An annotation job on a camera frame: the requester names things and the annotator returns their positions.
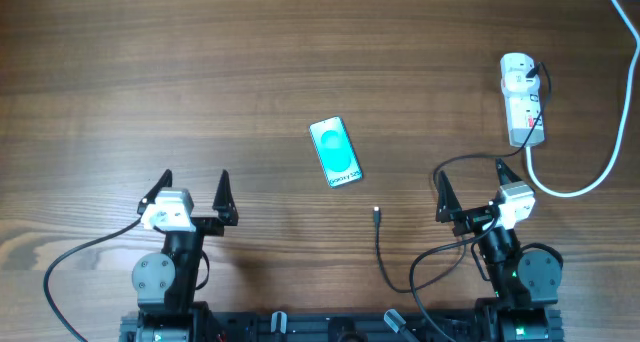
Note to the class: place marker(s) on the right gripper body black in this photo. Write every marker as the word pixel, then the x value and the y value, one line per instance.
pixel 473 220

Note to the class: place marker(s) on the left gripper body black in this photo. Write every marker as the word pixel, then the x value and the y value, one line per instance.
pixel 207 225

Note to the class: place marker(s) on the black mounting rail base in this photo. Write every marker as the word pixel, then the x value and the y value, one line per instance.
pixel 461 325

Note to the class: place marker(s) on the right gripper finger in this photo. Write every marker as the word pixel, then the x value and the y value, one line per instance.
pixel 505 174
pixel 448 206

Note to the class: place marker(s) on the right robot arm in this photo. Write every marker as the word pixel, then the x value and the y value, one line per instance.
pixel 525 278

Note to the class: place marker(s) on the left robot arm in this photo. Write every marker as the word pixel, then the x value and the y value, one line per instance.
pixel 166 282

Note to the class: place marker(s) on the white power strip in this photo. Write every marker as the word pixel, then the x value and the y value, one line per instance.
pixel 520 86

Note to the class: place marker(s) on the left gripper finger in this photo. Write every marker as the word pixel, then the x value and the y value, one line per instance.
pixel 166 180
pixel 224 203

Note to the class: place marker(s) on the teal screen smartphone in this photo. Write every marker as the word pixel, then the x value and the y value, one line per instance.
pixel 335 152

